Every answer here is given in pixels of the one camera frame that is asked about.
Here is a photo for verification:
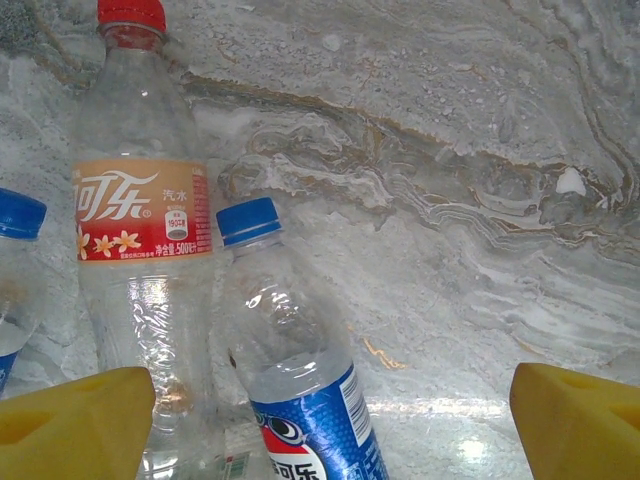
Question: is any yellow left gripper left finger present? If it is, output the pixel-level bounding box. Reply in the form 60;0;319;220
0;366;157;480

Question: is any peach-label Coca-Cola plastic bottle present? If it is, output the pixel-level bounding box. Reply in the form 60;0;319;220
69;0;229;480

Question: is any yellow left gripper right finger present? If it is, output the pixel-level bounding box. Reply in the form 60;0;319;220
508;362;640;480

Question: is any blue-label Pepsi plastic bottle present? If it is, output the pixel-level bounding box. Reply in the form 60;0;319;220
0;187;49;396
212;196;391;480

